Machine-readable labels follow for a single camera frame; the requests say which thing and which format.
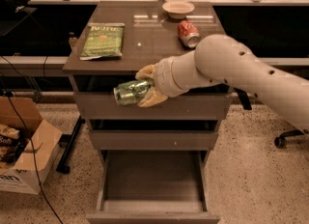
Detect grey drawer cabinet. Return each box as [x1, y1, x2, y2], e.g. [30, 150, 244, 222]
[62, 0, 245, 224]

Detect red soda can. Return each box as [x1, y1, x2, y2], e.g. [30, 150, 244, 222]
[178, 20, 201, 48]

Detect grey top drawer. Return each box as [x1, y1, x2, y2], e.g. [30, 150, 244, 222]
[70, 75, 231, 120]

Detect green chip bag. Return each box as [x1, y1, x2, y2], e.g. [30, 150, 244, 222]
[80, 23, 125, 60]

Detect grey middle drawer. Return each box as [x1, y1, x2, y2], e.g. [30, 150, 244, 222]
[90, 120, 218, 151]

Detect green soda can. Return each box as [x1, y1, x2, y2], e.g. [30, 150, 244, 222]
[113, 79, 154, 106]

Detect white paper bowl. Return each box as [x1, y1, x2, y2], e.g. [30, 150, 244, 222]
[162, 0, 195, 19]

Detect cardboard box with snacks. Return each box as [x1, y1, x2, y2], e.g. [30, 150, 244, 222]
[0, 97, 62, 195]

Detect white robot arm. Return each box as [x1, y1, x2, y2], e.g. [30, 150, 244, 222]
[136, 34, 309, 134]

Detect black cable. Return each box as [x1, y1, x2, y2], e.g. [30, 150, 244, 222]
[0, 55, 65, 224]

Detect grey drawer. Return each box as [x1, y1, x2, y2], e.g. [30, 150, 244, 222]
[90, 120, 218, 151]
[70, 75, 231, 120]
[87, 151, 219, 224]

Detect grey bottom drawer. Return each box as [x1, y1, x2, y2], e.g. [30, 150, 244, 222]
[87, 151, 219, 224]

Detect black table leg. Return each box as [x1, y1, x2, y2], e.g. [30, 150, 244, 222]
[56, 117, 85, 174]

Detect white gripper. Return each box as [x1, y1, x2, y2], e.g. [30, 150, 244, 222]
[134, 50, 223, 108]

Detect black office chair base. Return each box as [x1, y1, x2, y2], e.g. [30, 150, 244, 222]
[274, 129, 302, 149]

